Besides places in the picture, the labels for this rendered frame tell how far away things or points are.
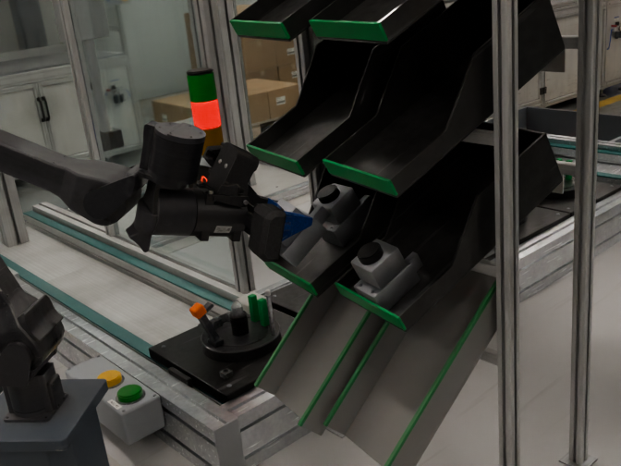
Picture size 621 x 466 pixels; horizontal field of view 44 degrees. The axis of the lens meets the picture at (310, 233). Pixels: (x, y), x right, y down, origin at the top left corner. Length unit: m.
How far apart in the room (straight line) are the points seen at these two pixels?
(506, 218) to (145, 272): 1.09
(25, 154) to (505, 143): 0.54
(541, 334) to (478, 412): 0.30
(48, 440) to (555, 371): 0.86
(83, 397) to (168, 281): 0.65
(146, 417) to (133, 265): 0.65
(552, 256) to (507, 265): 0.84
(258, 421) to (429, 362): 0.33
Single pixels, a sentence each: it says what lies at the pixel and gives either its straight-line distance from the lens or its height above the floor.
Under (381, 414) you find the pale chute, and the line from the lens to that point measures 1.03.
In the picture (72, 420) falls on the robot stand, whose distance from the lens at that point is 1.07.
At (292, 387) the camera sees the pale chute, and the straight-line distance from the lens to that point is 1.13.
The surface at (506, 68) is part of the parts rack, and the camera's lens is 0.84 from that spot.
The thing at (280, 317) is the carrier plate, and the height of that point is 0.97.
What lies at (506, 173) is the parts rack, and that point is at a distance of 0.87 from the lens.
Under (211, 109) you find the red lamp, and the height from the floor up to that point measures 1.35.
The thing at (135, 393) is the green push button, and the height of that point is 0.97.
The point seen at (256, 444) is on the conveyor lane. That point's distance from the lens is 1.23.
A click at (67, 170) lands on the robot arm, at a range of 0.92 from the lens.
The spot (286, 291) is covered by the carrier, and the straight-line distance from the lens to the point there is 1.52.
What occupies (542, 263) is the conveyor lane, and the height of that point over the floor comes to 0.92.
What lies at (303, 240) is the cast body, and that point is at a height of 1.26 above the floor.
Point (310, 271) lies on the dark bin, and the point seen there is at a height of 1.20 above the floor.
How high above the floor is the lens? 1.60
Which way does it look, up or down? 20 degrees down
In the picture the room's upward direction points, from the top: 6 degrees counter-clockwise
